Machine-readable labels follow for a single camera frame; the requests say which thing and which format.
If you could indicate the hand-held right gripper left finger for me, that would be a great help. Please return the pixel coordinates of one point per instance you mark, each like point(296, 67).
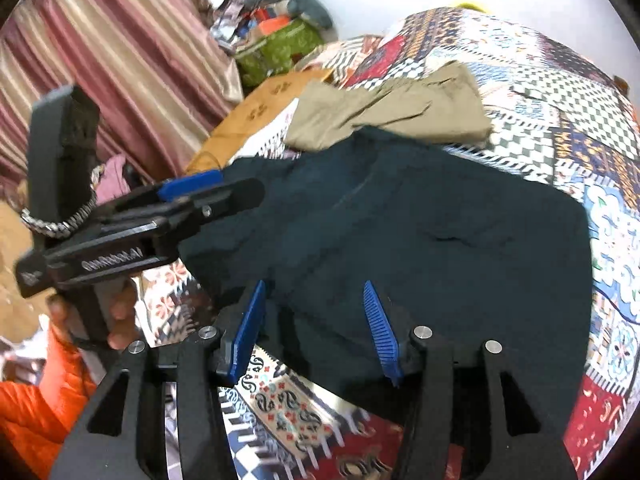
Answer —
point(250, 320)

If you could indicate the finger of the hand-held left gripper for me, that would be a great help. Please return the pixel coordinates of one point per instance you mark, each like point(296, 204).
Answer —
point(192, 183)
point(225, 200)

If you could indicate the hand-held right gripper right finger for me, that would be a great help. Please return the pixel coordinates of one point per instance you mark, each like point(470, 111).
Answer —
point(380, 330)

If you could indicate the black pants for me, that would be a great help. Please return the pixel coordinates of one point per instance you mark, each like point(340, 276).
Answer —
point(400, 220)

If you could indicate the person's left forearm orange sleeve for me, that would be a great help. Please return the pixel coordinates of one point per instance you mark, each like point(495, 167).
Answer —
point(40, 410)

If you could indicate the khaki pants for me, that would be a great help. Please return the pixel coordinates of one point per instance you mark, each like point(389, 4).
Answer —
point(400, 105)

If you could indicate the person's left hand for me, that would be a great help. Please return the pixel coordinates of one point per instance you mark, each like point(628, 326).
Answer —
point(122, 317)

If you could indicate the small wooden folding table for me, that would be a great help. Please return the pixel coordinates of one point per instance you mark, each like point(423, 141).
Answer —
point(250, 110)

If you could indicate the striped pink curtain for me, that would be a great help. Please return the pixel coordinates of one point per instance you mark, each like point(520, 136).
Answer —
point(125, 35)

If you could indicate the green patterned bag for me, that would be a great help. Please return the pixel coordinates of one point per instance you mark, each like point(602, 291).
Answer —
point(280, 45)

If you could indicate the orange box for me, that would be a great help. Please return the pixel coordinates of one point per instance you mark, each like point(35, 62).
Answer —
point(275, 23)

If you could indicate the grey plush pillow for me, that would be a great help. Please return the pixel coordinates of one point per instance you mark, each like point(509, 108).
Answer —
point(310, 5)

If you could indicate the patchwork printed blanket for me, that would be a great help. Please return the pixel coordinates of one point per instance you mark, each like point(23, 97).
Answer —
point(550, 100)

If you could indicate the yellow foam tube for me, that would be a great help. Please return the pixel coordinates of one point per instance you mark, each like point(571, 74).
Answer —
point(472, 6)

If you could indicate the brown wooden post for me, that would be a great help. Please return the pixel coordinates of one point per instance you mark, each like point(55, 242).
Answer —
point(620, 84)

